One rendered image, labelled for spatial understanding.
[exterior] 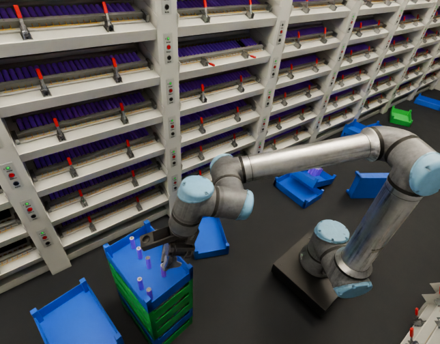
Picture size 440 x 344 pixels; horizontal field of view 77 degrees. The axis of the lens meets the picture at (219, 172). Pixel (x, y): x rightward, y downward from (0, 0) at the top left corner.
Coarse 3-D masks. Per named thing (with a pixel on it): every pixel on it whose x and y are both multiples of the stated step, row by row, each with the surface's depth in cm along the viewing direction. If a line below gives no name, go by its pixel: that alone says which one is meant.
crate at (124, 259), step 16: (144, 224) 118; (128, 240) 116; (112, 256) 111; (128, 256) 112; (144, 256) 113; (160, 256) 113; (176, 256) 110; (128, 272) 107; (144, 272) 107; (160, 272) 108; (176, 272) 108; (192, 272) 105; (144, 288) 102; (160, 288) 103; (176, 288) 101; (144, 304) 94
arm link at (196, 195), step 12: (192, 180) 75; (204, 180) 77; (180, 192) 74; (192, 192) 72; (204, 192) 72; (180, 204) 74; (192, 204) 73; (204, 204) 74; (180, 216) 76; (192, 216) 76
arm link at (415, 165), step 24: (408, 144) 83; (408, 168) 80; (432, 168) 76; (384, 192) 90; (408, 192) 84; (432, 192) 81; (384, 216) 92; (360, 240) 103; (384, 240) 98; (336, 264) 116; (360, 264) 109; (336, 288) 117; (360, 288) 113
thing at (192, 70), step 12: (192, 36) 141; (204, 36) 145; (216, 36) 150; (252, 36) 164; (264, 48) 158; (216, 60) 141; (228, 60) 144; (240, 60) 147; (252, 60) 152; (264, 60) 158; (180, 72) 128; (192, 72) 133; (204, 72) 137; (216, 72) 143
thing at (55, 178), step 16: (144, 128) 148; (96, 144) 136; (112, 144) 137; (128, 144) 135; (144, 144) 144; (160, 144) 148; (32, 160) 124; (48, 160) 124; (64, 160) 126; (80, 160) 128; (96, 160) 131; (112, 160) 134; (128, 160) 137; (32, 176) 117; (48, 176) 121; (64, 176) 123; (80, 176) 125; (96, 176) 131; (48, 192) 121
